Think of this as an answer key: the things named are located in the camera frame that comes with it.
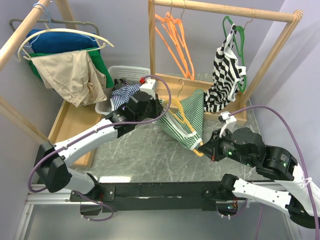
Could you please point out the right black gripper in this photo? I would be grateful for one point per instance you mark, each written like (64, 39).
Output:
(210, 148)

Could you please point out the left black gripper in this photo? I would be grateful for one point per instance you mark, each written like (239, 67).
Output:
(158, 107)

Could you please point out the blue white striped tank top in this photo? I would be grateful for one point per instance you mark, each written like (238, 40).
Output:
(122, 95)

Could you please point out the yellow hanger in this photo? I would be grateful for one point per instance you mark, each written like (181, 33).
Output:
(182, 117)

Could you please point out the green white striped tank top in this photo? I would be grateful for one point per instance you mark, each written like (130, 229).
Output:
(187, 120)

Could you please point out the green hanger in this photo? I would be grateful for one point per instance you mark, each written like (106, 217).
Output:
(240, 50)

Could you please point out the black white zebra garment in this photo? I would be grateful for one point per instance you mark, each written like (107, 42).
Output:
(226, 75)

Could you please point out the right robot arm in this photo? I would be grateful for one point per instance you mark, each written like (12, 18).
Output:
(272, 162)

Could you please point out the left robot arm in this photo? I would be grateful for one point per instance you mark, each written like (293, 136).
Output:
(54, 160)

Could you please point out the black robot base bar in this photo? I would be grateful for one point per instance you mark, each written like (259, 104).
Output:
(134, 196)

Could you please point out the cream white hanger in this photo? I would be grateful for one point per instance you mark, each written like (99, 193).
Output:
(34, 33)

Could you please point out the grey hanger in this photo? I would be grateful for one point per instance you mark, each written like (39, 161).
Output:
(52, 23)

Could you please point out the white perforated plastic basket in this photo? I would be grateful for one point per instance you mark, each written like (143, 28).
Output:
(133, 73)

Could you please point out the right wooden clothes rack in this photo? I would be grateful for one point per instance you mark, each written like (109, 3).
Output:
(239, 105)

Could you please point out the wooden clothes rack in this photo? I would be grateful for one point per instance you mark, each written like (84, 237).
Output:
(28, 110)
(239, 105)

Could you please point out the left wooden clothes rack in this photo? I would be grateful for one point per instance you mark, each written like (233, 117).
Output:
(28, 110)

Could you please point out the green garment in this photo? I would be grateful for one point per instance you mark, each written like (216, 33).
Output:
(97, 60)

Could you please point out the beige cloth garment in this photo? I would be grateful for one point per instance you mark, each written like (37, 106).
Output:
(73, 76)

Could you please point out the blue folded garment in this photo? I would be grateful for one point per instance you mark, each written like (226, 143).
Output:
(60, 42)

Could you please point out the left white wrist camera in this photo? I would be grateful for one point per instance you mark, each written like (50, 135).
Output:
(148, 86)

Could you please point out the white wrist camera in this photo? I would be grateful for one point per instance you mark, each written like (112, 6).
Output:
(228, 121)
(148, 86)

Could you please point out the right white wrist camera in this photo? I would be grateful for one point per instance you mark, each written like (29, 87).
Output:
(228, 121)

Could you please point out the light blue wire hanger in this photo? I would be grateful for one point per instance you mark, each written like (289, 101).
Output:
(56, 42)

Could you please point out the aluminium rail frame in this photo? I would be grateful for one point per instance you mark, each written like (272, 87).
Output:
(63, 196)

